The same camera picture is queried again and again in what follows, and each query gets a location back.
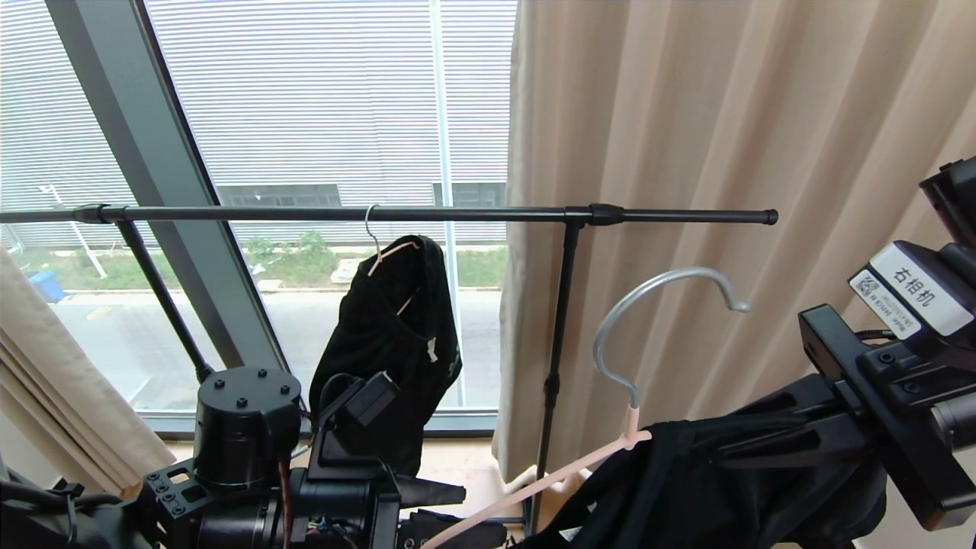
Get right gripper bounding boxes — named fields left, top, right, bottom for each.
left=713, top=303, right=976, bottom=533

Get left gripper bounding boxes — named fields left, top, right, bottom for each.
left=183, top=457, right=509, bottom=549

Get black shirt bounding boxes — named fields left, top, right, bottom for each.
left=518, top=393, right=890, bottom=549

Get black shorts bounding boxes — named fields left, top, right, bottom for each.
left=308, top=234, right=464, bottom=479

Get pink clothes hanger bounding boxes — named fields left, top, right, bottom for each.
left=419, top=266, right=753, bottom=549
left=363, top=204, right=422, bottom=317

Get black clothes rack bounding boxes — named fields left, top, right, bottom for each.
left=0, top=202, right=780, bottom=535

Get beige curtain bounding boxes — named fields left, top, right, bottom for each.
left=492, top=0, right=976, bottom=489
left=0, top=248, right=178, bottom=498

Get window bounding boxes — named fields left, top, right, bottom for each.
left=0, top=0, right=519, bottom=435

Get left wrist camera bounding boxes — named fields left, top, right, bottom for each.
left=307, top=371, right=402, bottom=481

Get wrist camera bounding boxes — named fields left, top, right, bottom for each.
left=307, top=371, right=402, bottom=481
left=848, top=240, right=976, bottom=342

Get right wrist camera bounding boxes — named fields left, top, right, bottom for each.
left=848, top=240, right=976, bottom=342

